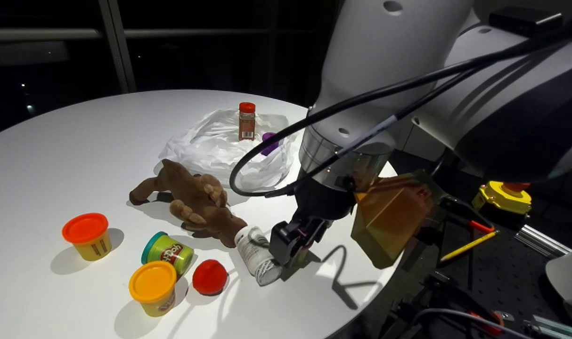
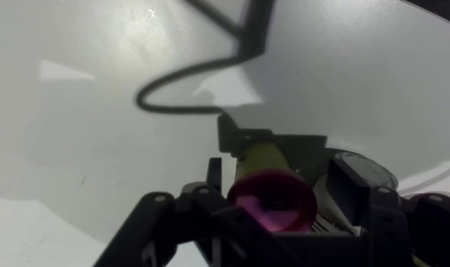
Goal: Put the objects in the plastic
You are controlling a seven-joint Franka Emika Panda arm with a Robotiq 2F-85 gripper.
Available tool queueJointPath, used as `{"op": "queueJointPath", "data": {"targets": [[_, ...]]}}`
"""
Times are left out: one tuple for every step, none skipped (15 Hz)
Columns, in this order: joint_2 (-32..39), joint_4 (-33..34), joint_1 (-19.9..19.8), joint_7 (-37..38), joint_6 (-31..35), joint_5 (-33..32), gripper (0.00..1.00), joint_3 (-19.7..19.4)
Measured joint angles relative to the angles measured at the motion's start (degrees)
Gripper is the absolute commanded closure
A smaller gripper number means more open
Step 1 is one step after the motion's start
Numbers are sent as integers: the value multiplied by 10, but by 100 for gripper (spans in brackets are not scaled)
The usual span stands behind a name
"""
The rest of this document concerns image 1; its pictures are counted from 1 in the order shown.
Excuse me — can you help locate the green dough tub teal lid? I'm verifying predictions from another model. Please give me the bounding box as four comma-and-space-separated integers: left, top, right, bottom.
141, 231, 196, 279

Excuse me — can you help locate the yellow emergency stop button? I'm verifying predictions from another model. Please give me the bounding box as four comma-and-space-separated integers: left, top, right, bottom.
471, 181, 533, 228

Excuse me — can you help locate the brown plush toy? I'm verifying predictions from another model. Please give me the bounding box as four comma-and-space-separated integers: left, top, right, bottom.
129, 159, 248, 249

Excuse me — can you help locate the spice bottle with red lid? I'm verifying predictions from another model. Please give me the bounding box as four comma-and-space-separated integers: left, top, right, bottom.
238, 102, 257, 142

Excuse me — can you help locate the yellow dough tub orange lid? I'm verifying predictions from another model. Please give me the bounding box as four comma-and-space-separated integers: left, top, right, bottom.
128, 260, 178, 318

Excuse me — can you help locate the red ball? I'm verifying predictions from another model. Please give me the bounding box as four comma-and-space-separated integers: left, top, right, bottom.
192, 259, 229, 297

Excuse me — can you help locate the white labelled bottle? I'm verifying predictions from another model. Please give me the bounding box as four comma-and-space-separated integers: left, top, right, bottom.
234, 226, 284, 287

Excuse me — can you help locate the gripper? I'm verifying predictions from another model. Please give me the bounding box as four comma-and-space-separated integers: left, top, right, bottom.
269, 170, 358, 269

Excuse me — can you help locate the small purple object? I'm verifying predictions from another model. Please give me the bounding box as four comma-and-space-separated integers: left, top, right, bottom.
261, 132, 280, 157

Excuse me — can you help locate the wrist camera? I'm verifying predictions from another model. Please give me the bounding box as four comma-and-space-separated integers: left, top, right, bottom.
351, 171, 438, 270

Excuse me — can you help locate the yellow dough tub red lid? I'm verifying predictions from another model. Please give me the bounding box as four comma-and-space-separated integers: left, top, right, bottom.
61, 212, 113, 262

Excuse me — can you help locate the aluminium rail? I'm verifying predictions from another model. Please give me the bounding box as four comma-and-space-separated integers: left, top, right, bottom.
514, 224, 572, 258

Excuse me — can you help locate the yellow pencil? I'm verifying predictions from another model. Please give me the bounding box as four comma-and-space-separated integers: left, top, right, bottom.
440, 230, 500, 263

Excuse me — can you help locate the grey cable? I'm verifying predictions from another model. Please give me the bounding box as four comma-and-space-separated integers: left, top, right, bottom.
410, 308, 537, 339

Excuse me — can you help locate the white plastic bag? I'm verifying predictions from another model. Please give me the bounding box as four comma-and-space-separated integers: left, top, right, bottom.
158, 108, 299, 194

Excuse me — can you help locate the window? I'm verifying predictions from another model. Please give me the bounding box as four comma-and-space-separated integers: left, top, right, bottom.
0, 0, 345, 102

